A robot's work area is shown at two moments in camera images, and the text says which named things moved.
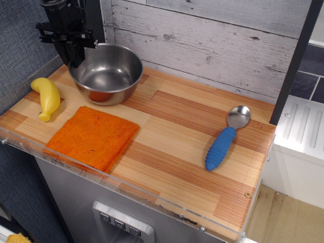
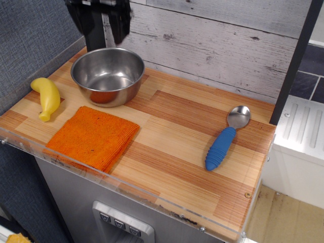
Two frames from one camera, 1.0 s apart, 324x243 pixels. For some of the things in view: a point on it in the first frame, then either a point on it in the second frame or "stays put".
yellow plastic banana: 50,96 stays put
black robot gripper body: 67,23 -> 120,5
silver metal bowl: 110,74 stays put
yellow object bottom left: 17,238 stays put
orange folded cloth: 92,140 stays put
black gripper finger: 63,48 -> 83,16
